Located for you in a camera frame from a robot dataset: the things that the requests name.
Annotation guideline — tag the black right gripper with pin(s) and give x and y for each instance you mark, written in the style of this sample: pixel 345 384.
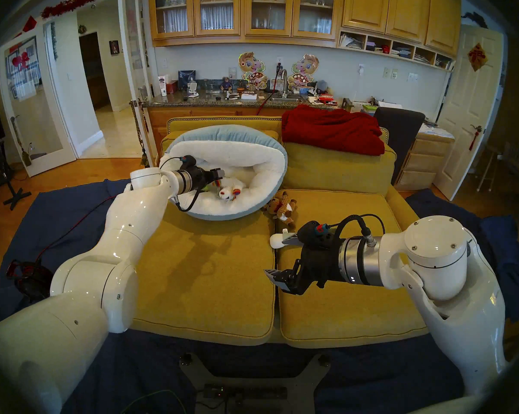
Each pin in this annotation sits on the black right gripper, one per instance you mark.
pixel 322 262

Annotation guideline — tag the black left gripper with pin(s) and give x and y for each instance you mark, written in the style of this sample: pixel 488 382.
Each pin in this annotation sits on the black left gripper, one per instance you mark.
pixel 201 179

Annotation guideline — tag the white fluffy plush toy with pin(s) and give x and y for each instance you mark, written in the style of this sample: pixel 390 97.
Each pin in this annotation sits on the white fluffy plush toy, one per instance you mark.
pixel 231 192

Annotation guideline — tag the green bottle plush toy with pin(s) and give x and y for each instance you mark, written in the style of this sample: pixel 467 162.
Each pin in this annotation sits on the green bottle plush toy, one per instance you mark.
pixel 276 240

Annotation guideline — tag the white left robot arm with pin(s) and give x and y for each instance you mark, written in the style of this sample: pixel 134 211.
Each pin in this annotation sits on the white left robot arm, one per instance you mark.
pixel 104 266

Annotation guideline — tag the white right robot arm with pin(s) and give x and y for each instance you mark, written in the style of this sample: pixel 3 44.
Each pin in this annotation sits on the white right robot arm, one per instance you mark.
pixel 457 288

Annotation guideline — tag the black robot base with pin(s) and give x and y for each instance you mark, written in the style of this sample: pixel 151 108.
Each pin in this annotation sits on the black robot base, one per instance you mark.
pixel 199 378

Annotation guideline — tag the white and blue dog bed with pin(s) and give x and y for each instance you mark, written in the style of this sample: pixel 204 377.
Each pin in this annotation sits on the white and blue dog bed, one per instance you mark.
pixel 250 158

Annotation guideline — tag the brown reindeer plush toy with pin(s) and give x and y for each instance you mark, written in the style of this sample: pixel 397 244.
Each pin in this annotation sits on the brown reindeer plush toy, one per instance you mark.
pixel 283 208

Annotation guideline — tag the granite counter with wood base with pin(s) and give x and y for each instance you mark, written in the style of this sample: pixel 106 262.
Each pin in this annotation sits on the granite counter with wood base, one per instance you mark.
pixel 186 112

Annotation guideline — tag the yellow back cushion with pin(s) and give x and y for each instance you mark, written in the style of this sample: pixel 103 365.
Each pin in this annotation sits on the yellow back cushion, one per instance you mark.
pixel 337 171

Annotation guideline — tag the dark blue box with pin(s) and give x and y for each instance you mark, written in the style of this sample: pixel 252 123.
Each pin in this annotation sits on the dark blue box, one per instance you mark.
pixel 186 79

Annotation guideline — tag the white lotion bottle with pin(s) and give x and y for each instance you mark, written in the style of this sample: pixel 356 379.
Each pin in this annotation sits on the white lotion bottle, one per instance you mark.
pixel 163 87

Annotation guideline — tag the chrome faucet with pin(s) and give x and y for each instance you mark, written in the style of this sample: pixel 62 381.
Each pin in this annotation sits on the chrome faucet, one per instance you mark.
pixel 285 87

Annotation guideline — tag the red blanket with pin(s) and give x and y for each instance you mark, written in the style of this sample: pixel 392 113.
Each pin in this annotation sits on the red blanket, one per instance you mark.
pixel 328 130

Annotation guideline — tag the yellow sofa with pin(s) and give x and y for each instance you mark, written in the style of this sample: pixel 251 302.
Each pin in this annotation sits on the yellow sofa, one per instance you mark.
pixel 410 210

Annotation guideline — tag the white glass french door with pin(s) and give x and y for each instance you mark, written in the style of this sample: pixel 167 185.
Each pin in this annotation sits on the white glass french door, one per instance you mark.
pixel 128 51
pixel 52 165

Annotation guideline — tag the small framed hall picture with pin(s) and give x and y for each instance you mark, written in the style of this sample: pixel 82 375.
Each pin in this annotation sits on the small framed hall picture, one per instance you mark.
pixel 114 47

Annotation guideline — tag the wooden drawer cabinet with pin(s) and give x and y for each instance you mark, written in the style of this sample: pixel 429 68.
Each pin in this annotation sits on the wooden drawer cabinet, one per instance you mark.
pixel 423 163

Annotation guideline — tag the dark upholstered chair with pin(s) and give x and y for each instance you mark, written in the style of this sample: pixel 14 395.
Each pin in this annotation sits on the dark upholstered chair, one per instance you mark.
pixel 399 133

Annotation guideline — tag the blue floor cloth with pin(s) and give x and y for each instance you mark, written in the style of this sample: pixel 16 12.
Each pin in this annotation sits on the blue floor cloth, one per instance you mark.
pixel 48 210

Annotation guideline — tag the long hanging shoehorn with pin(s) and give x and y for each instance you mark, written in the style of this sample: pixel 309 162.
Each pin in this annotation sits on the long hanging shoehorn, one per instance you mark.
pixel 26 158

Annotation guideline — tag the stack of papers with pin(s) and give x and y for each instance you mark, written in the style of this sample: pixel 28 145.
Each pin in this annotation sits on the stack of papers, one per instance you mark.
pixel 436 131

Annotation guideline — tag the white leg stool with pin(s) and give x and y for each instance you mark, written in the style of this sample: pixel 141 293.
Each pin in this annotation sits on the white leg stool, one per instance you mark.
pixel 487 158

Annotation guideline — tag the red tinsel garland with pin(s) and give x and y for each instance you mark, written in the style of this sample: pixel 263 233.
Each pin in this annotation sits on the red tinsel garland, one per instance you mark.
pixel 78 0

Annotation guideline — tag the dark blue blanket heap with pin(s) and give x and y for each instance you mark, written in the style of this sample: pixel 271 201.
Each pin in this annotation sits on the dark blue blanket heap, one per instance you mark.
pixel 513 262

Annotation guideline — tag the red knot door decoration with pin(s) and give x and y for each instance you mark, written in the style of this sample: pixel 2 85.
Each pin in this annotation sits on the red knot door decoration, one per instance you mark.
pixel 21 60

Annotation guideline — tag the white panel door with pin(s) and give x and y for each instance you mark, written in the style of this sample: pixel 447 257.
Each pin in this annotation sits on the white panel door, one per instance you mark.
pixel 466 98

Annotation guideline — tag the red diamond door ornament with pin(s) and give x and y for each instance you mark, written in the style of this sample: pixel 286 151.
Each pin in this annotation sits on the red diamond door ornament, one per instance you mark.
pixel 477 56

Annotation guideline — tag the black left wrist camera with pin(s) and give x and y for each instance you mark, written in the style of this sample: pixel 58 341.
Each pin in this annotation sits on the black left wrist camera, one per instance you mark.
pixel 188 161

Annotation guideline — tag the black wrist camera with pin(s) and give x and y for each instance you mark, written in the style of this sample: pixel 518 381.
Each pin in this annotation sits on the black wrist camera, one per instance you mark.
pixel 311 232
pixel 188 161

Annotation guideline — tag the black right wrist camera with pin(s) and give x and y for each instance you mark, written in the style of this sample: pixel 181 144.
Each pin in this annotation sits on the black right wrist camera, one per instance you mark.
pixel 311 232

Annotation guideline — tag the cartoon child wall decoration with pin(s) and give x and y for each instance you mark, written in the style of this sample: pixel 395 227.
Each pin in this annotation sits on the cartoon child wall decoration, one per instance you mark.
pixel 251 68
pixel 304 69

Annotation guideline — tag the wooden wall cabinets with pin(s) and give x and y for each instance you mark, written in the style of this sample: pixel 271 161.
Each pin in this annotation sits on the wooden wall cabinets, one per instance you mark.
pixel 367 7

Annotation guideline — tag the red paper wall decoration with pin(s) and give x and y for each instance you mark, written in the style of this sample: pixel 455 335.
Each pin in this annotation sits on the red paper wall decoration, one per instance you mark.
pixel 29 25

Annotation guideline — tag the black wall decoration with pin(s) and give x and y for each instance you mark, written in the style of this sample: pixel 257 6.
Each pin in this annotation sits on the black wall decoration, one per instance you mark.
pixel 475 17

